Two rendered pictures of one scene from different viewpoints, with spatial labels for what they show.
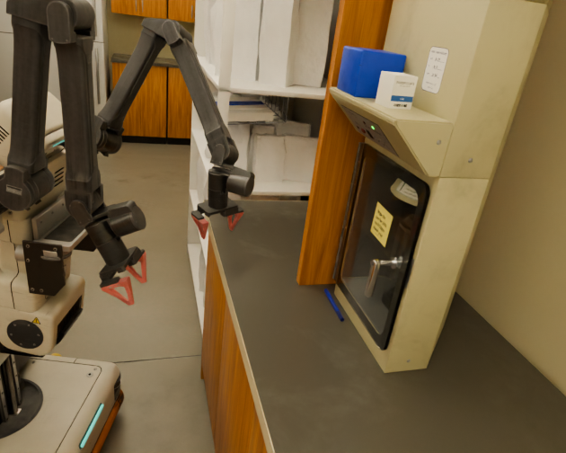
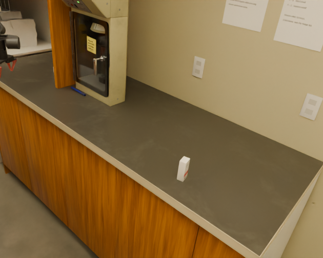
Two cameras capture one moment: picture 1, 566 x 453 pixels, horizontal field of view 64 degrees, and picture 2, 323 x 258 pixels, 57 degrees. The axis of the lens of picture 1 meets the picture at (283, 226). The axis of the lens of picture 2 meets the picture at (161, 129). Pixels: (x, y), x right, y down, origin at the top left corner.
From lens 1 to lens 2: 0.66 m
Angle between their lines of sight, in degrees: 30
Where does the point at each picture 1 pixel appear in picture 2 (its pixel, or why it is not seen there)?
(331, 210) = (63, 47)
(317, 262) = (63, 75)
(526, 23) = not seen: outside the picture
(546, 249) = (154, 44)
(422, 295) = (116, 68)
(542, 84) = not seen: outside the picture
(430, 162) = (106, 12)
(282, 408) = (77, 125)
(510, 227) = (140, 40)
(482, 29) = not seen: outside the picture
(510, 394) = (155, 100)
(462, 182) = (118, 18)
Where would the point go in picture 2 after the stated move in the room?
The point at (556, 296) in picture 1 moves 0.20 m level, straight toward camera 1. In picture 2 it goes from (161, 61) to (158, 72)
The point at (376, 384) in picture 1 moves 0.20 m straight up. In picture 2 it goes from (108, 110) to (108, 75)
